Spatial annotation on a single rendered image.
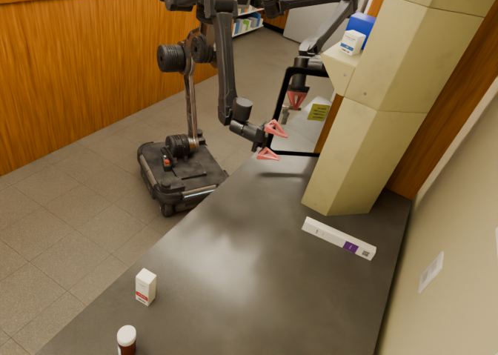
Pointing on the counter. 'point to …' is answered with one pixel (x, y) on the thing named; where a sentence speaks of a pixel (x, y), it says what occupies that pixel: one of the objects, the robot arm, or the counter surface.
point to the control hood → (340, 67)
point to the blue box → (361, 24)
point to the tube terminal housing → (387, 102)
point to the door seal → (281, 104)
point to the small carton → (352, 42)
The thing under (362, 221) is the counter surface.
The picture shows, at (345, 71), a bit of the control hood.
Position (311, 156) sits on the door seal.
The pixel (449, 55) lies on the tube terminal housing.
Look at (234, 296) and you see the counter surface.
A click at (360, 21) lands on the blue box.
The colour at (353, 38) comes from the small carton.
